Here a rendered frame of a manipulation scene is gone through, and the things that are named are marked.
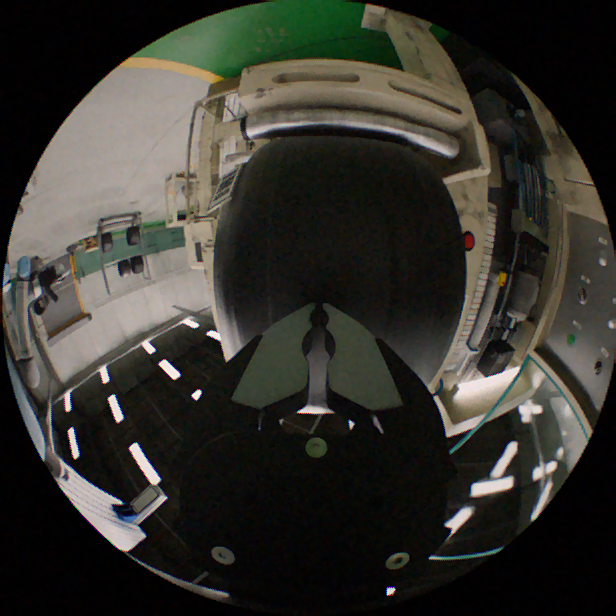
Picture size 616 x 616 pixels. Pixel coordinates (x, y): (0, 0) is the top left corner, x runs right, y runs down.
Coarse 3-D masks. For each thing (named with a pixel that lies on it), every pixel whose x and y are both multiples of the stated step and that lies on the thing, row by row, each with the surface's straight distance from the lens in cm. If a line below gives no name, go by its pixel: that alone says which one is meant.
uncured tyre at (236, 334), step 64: (256, 192) 17; (320, 192) 16; (384, 192) 17; (448, 192) 23; (256, 256) 14; (320, 256) 13; (384, 256) 14; (448, 256) 18; (256, 320) 15; (384, 320) 15; (448, 320) 19; (320, 384) 18
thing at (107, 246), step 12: (108, 228) 618; (120, 228) 578; (132, 228) 577; (108, 240) 553; (132, 240) 571; (144, 252) 573; (108, 264) 566; (120, 264) 564; (132, 264) 624; (120, 276) 593; (144, 276) 633; (108, 288) 554
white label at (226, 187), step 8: (240, 168) 22; (224, 176) 24; (232, 176) 22; (224, 184) 22; (232, 184) 21; (216, 192) 23; (224, 192) 21; (232, 192) 19; (216, 200) 21; (224, 200) 19; (208, 208) 22
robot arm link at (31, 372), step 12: (24, 264) 98; (24, 276) 99; (24, 288) 99; (24, 300) 99; (24, 312) 99; (24, 324) 99; (24, 336) 99; (24, 348) 100; (24, 360) 100; (24, 372) 102; (36, 372) 103; (36, 384) 106
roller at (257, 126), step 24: (264, 120) 31; (288, 120) 30; (312, 120) 30; (336, 120) 30; (360, 120) 30; (384, 120) 32; (408, 120) 34; (408, 144) 34; (432, 144) 34; (456, 144) 37
